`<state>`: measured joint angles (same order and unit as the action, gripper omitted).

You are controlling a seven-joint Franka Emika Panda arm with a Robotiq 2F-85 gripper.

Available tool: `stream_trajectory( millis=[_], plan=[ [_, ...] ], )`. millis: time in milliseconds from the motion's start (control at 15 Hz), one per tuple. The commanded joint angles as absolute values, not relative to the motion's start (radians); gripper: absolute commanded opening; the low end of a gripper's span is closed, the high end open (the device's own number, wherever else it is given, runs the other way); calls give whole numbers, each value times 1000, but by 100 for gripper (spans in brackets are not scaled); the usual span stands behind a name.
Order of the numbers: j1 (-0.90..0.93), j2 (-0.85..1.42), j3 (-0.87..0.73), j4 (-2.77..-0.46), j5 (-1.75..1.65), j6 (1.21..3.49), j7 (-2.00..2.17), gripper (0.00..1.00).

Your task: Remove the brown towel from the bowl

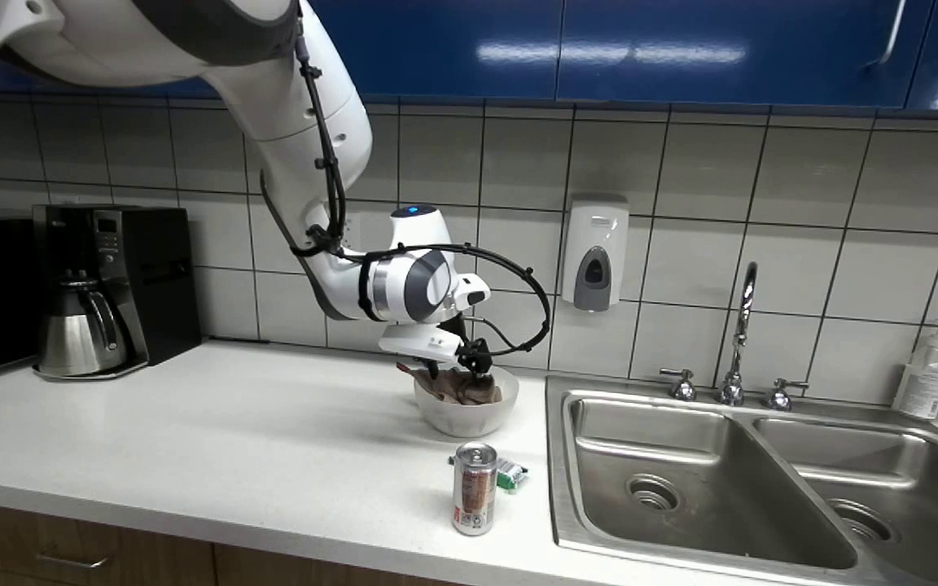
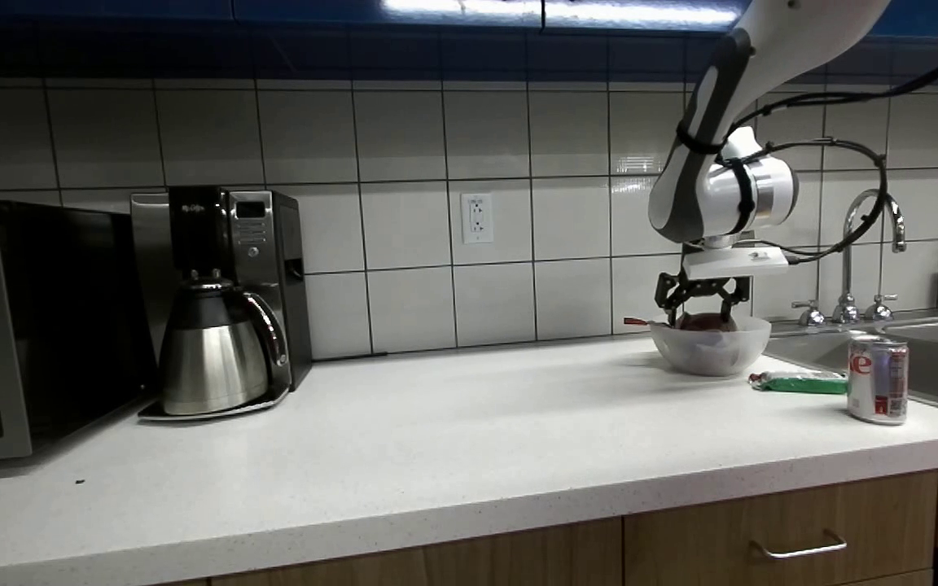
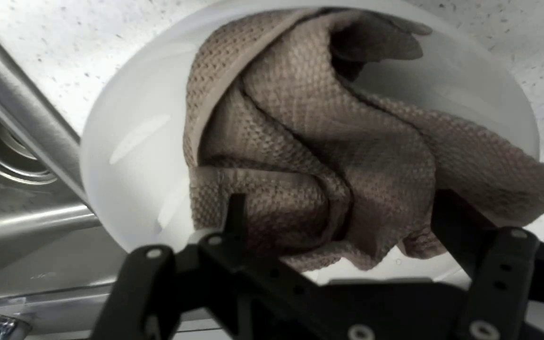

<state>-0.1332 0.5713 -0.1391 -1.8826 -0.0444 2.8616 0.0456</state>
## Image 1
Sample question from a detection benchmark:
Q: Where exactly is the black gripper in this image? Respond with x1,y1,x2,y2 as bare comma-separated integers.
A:
445,335,500,396

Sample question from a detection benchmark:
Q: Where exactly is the brown towel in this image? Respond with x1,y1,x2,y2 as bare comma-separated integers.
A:
423,366,508,410

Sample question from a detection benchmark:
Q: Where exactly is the clear plastic bowl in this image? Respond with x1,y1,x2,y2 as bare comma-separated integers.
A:
412,364,523,441

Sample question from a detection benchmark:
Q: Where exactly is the small green white packet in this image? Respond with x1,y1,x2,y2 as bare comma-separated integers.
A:
493,453,530,494

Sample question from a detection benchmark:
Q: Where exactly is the metal drink can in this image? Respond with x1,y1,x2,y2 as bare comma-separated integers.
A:
445,438,503,540

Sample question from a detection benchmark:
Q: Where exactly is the stainless steel double sink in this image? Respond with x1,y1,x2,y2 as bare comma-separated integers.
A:
543,373,938,586

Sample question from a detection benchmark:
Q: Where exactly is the chrome sink faucet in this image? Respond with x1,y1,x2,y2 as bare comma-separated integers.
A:
712,257,761,406

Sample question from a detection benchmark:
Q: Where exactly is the black coffee maker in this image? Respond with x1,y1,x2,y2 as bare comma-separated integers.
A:
32,200,204,383

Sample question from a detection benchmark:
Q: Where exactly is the wooden drawer front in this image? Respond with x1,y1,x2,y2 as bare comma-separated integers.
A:
0,496,217,586

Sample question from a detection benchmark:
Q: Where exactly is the steel coffee carafe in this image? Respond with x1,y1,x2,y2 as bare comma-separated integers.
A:
36,271,129,380

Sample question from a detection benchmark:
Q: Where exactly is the clear soap pump bottle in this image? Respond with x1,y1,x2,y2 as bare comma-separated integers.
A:
892,320,938,422

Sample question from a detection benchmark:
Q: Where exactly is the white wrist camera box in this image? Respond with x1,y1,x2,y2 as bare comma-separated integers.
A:
377,323,470,366

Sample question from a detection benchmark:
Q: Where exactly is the grey wall soap dispenser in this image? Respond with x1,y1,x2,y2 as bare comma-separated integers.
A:
557,196,632,320

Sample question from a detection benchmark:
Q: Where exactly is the chrome faucet handle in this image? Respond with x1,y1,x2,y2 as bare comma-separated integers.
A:
659,366,704,403
761,373,808,412

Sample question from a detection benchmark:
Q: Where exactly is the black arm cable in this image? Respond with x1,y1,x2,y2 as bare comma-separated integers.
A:
253,20,553,362

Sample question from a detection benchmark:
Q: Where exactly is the metal drawer handle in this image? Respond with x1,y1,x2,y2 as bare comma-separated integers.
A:
32,549,112,577

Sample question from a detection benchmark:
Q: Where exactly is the metal upper cabinet handle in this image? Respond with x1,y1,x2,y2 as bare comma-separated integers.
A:
875,0,912,71

